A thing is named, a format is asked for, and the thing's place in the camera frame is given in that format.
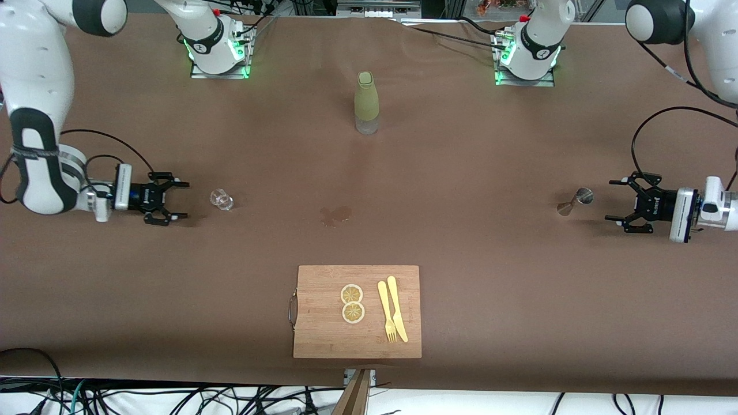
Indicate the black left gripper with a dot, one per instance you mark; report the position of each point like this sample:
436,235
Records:
656,204

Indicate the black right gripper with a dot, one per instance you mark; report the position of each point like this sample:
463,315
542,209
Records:
144,196

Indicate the steel double jigger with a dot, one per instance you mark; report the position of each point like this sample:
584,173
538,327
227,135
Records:
584,196

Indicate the clear glass measuring cup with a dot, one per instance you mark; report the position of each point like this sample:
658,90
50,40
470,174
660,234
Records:
221,199

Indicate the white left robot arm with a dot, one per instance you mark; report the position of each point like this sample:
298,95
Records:
539,40

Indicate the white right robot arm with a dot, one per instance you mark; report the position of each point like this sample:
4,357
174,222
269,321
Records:
34,75

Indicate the brown table cover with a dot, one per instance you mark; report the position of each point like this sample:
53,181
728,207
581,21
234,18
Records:
461,230

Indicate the wooden cutting board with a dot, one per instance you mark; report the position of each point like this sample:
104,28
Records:
323,323

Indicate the lemon slice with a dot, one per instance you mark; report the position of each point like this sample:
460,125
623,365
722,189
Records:
351,294
353,313

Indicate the olive green bottle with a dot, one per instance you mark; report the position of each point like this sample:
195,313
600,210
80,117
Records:
366,98

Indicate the yellow plastic fork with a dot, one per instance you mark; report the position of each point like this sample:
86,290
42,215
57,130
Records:
383,297

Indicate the yellow plastic knife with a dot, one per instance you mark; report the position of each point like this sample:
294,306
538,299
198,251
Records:
398,311

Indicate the grey power strip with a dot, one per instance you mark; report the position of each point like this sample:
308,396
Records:
377,11

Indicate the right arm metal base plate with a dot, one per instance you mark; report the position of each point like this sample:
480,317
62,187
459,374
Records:
199,74

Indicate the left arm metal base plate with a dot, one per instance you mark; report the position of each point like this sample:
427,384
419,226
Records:
548,82

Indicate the metal table bracket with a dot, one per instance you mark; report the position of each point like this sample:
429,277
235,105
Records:
372,377

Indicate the wooden post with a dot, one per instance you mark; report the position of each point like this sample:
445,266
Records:
354,397

